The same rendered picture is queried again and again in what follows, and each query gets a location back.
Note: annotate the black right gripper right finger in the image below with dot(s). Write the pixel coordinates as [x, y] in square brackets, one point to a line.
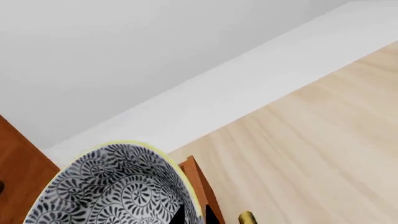
[211, 217]

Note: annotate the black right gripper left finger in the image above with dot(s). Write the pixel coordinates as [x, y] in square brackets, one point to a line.
[178, 217]

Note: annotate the black white patterned bowl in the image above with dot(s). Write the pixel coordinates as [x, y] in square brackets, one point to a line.
[118, 186]

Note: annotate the brown wooden cabinet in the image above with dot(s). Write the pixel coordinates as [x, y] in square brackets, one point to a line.
[21, 168]

